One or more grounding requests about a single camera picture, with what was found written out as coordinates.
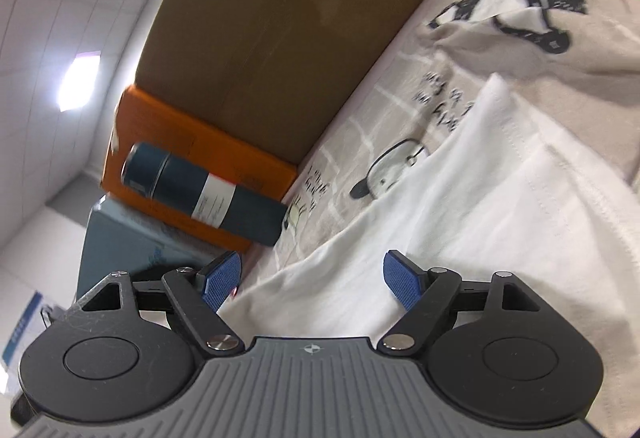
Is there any blue cardboard box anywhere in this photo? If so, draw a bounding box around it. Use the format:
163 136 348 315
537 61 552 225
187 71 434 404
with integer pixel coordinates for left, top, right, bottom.
76 194 236 306

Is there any wall notice board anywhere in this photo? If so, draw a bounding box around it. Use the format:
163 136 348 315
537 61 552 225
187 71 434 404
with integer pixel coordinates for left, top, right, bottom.
0 290 45 371

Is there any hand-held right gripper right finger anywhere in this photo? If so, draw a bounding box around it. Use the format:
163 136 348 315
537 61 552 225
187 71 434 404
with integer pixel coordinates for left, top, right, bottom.
376 250 547 359

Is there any orange cardboard box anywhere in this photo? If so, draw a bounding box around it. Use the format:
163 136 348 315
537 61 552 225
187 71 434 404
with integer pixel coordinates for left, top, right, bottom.
99 85 299 253

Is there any dark teal thermos bottle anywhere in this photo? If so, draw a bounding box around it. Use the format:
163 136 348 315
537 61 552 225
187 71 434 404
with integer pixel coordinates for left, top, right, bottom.
120 142 289 247

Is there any ceiling light panel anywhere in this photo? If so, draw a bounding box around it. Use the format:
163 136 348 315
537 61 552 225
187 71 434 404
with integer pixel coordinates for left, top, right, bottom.
56 52 101 113

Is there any brown cardboard box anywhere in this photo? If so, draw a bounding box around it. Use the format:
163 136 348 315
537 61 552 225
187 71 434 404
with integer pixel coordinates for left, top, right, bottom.
136 0 468 167

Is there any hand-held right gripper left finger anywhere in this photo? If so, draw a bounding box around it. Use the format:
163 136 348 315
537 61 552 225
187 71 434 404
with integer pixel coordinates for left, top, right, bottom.
75 251 246 359

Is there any white t-shirt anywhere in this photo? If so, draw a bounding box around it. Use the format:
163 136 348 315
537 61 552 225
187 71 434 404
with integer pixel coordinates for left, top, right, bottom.
217 72 640 438

